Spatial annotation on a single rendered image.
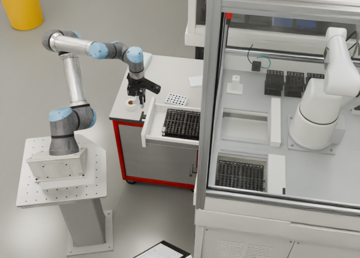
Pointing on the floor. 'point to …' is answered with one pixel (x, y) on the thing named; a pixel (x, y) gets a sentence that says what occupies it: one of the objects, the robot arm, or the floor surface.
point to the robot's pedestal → (85, 215)
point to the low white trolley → (136, 125)
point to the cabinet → (262, 245)
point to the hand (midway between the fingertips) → (143, 104)
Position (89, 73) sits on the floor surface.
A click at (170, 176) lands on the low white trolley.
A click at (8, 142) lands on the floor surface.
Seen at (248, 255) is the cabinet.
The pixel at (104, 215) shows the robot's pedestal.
